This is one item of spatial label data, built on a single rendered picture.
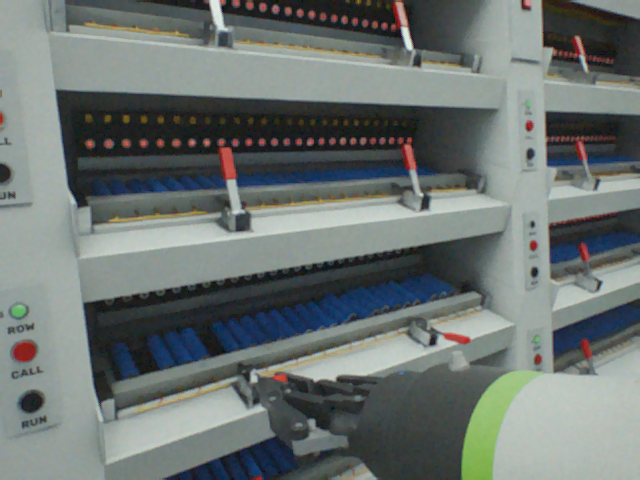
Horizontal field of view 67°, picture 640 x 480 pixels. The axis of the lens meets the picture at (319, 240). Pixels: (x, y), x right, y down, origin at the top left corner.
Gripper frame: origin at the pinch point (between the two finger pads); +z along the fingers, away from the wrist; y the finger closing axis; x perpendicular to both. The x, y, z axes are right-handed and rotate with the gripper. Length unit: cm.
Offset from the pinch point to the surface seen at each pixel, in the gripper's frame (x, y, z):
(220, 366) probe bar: 2.3, -2.3, 10.9
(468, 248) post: 10.0, 44.7, 13.3
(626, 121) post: 34, 115, 16
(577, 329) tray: -13, 85, 21
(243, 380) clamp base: 0.6, -1.0, 8.1
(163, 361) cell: 3.9, -7.6, 14.5
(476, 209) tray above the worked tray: 15.7, 36.5, 3.6
